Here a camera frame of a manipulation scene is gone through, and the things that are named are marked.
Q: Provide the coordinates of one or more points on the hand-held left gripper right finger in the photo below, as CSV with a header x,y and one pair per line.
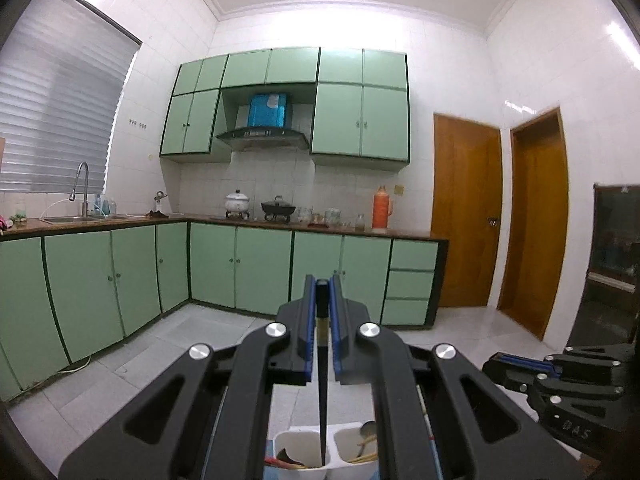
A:
x,y
337,345

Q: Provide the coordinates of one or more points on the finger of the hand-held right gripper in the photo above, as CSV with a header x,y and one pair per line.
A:
x,y
595,351
520,372

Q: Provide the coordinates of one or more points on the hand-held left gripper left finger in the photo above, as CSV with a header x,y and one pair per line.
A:
x,y
310,345

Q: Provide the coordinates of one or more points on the black chopstick silver band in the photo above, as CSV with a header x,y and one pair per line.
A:
x,y
288,455
322,410

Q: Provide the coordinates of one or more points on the white two-compartment utensil holder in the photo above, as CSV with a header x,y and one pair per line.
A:
x,y
300,435

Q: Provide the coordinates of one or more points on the plain wooden chopstick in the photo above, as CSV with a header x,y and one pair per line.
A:
x,y
367,441

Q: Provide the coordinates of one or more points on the wooden chopstick red patterned end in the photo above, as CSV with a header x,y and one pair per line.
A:
x,y
364,456
274,460

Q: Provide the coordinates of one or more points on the black glass-door cabinet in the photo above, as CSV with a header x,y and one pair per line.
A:
x,y
610,260

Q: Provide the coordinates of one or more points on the small glass jar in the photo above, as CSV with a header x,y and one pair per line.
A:
x,y
360,222

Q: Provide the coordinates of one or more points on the plain wooden door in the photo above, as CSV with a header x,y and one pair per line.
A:
x,y
537,230

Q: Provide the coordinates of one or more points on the black wok with lid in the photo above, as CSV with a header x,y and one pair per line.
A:
x,y
277,207

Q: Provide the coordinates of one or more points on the orange thermos flask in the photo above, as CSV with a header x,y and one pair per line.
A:
x,y
382,210

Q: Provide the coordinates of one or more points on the white cooking pot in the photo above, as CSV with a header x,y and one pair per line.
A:
x,y
237,202

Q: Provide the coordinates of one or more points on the green lower kitchen cabinets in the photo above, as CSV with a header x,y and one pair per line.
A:
x,y
140,280

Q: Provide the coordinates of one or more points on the green kitchen cabinets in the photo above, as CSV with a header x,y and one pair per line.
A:
x,y
360,120
140,280

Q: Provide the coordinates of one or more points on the range hood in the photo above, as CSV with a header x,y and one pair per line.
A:
x,y
262,139

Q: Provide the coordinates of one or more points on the green upper kitchen cabinets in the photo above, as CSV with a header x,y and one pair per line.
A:
x,y
360,120

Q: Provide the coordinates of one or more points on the blue range hood chimney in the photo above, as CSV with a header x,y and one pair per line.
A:
x,y
269,110

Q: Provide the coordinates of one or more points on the plastic bottles by sink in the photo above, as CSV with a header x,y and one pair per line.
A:
x,y
105,205

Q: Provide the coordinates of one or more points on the steel kitchen sink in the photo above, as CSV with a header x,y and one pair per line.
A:
x,y
80,219

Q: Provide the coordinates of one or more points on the metal kitchen faucet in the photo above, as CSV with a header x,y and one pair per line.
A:
x,y
83,180

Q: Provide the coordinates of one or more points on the white window blind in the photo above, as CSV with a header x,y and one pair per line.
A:
x,y
60,110

